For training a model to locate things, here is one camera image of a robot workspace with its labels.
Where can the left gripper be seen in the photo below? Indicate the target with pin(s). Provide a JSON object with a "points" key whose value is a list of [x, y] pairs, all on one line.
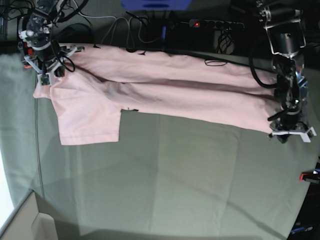
{"points": [[284, 126]]}

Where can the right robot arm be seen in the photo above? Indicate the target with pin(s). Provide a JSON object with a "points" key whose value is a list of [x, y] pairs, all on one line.
{"points": [[38, 48]]}

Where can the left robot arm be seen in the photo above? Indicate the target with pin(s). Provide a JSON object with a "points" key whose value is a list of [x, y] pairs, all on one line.
{"points": [[286, 38]]}

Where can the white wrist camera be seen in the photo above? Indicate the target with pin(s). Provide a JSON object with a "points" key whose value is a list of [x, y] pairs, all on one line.
{"points": [[307, 135], [46, 79]]}

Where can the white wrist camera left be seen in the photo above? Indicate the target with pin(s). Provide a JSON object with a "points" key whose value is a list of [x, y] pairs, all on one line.
{"points": [[307, 135]]}

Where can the red black table clamp right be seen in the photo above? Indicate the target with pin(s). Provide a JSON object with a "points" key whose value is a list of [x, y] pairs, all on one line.
{"points": [[312, 176]]}

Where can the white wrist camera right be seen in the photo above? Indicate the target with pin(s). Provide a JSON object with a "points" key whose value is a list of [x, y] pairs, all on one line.
{"points": [[46, 79]]}

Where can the blue plastic box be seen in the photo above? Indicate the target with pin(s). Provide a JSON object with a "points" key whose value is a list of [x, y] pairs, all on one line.
{"points": [[156, 5]]}

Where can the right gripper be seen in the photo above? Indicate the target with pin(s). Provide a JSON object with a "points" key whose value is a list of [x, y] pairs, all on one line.
{"points": [[49, 60]]}

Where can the green table cloth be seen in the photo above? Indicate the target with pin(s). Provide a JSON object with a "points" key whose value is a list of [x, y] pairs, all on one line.
{"points": [[166, 178]]}

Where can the pink t-shirt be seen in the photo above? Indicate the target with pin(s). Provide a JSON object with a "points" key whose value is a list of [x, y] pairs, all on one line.
{"points": [[88, 102]]}

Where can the beige cardboard box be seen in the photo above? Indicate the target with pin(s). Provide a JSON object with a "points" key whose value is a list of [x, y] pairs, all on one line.
{"points": [[26, 222]]}

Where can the white power strip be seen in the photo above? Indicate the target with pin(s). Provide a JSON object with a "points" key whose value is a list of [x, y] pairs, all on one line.
{"points": [[219, 25]]}

